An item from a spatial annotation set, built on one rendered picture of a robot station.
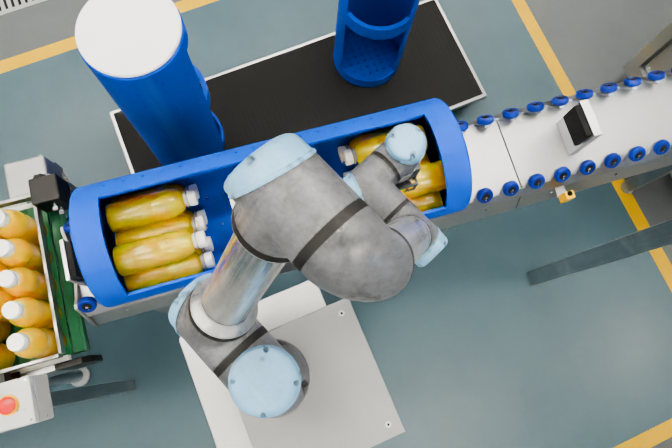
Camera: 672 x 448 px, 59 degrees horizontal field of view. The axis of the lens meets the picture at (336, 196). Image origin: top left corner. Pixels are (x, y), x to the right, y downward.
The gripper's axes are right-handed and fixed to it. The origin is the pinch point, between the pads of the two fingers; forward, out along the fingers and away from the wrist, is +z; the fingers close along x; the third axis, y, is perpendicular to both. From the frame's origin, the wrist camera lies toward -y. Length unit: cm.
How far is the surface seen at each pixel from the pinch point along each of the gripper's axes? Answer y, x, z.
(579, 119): 58, 6, 4
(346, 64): 23, 79, 95
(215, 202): -37.8, 11.9, 14.0
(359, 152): -0.9, 10.4, -1.5
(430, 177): 13.1, -0.5, -3.4
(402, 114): 10.1, 14.4, -8.8
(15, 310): -85, -4, 1
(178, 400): -77, -34, 111
